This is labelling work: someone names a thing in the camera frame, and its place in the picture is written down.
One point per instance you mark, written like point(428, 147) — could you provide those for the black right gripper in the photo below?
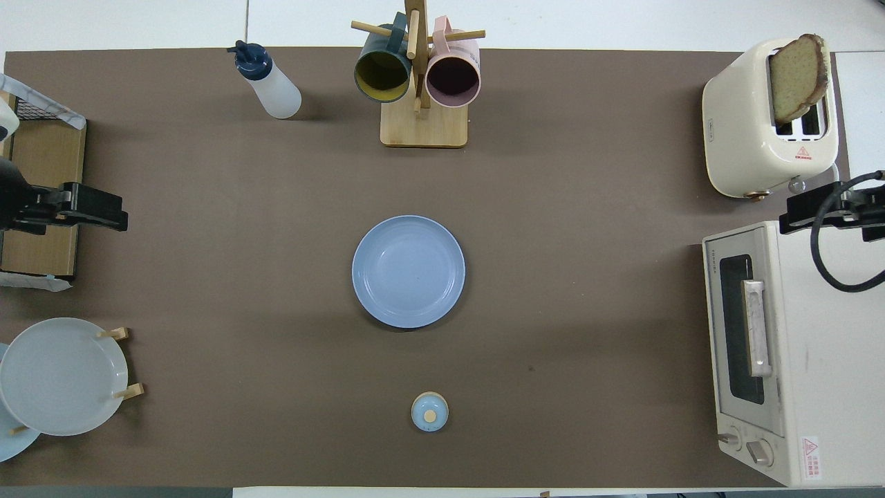
point(868, 207)

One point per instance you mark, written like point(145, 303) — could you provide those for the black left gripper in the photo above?
point(48, 206)

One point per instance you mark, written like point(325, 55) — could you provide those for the slice of brown bread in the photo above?
point(798, 76)

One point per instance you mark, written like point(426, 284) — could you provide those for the squeeze bottle with navy cap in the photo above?
point(280, 93)

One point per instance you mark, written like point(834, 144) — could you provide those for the grey plate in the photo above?
point(62, 377)

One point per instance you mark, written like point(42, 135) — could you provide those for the light blue plate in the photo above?
point(10, 446)

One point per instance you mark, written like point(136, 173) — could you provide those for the wooden shelf unit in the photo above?
point(41, 152)

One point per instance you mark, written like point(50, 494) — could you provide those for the crumpled white plastic sheet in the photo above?
point(34, 281)

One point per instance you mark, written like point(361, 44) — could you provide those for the marble patterned cloth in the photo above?
point(48, 107)

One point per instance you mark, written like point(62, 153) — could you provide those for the cream two-slot toaster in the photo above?
point(736, 124)

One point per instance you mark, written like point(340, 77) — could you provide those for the white toaster oven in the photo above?
point(816, 346)

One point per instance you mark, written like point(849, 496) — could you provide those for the wooden dish rack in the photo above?
point(131, 391)

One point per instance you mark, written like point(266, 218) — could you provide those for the brown table mat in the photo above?
point(276, 277)

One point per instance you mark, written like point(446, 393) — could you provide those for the dark green mug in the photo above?
point(382, 72)

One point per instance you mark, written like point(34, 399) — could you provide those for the wooden mug tree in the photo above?
point(423, 128)

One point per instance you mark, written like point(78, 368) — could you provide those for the pink mug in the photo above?
point(453, 76)

